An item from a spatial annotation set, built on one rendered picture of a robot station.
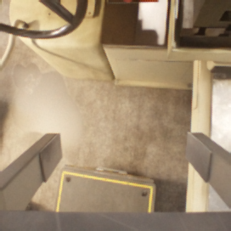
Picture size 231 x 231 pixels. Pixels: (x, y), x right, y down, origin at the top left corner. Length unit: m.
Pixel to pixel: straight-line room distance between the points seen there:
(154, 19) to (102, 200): 1.21
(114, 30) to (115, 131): 0.84
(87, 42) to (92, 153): 0.94
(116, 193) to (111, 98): 0.82
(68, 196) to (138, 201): 0.50
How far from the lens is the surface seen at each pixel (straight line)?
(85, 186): 1.30
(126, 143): 1.52
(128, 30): 1.11
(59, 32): 0.53
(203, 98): 0.89
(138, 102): 1.56
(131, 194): 1.25
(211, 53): 0.73
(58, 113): 1.74
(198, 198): 0.88
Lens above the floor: 1.52
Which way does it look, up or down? 78 degrees down
